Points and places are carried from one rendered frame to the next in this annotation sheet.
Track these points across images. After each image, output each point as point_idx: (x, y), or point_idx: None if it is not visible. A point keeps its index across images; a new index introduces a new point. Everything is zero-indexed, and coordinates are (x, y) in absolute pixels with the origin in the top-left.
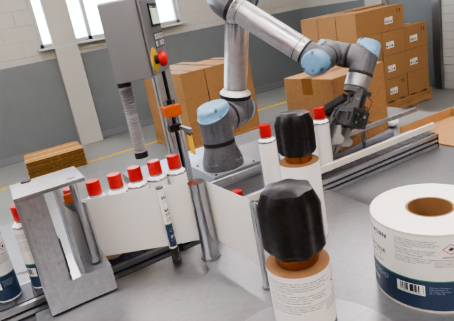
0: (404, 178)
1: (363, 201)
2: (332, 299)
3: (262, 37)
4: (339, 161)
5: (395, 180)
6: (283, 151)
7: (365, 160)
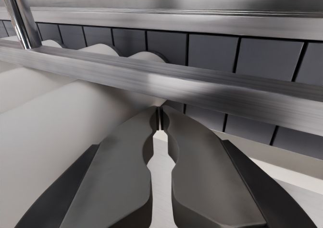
0: (312, 205)
1: (163, 162)
2: None
3: None
4: (156, 137)
5: (288, 190)
6: None
7: (297, 149)
